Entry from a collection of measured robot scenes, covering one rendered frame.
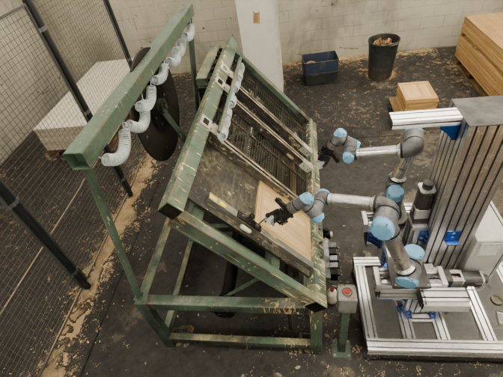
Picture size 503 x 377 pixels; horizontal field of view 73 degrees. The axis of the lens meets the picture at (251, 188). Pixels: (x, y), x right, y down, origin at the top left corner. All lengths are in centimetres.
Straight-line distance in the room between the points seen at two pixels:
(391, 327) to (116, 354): 241
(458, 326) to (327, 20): 562
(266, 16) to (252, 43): 45
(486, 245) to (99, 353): 321
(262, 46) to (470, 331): 462
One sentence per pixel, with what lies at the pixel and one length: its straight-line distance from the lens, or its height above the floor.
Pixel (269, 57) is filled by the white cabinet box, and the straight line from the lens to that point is 593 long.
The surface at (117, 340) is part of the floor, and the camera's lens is 370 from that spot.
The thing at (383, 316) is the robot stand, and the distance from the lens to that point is 317.
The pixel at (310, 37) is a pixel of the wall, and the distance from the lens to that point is 731.
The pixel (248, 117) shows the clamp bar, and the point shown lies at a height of 153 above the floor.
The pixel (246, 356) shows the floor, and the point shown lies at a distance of 325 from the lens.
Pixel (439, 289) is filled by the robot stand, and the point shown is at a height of 96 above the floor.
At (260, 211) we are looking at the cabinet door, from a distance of 234.
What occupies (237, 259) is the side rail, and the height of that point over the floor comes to 138.
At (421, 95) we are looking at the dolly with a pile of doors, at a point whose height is 40.
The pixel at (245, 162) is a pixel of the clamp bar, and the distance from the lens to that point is 243.
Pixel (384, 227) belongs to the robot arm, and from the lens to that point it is 184.
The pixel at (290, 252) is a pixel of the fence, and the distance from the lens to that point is 236.
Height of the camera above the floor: 301
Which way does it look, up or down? 43 degrees down
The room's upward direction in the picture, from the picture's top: 11 degrees counter-clockwise
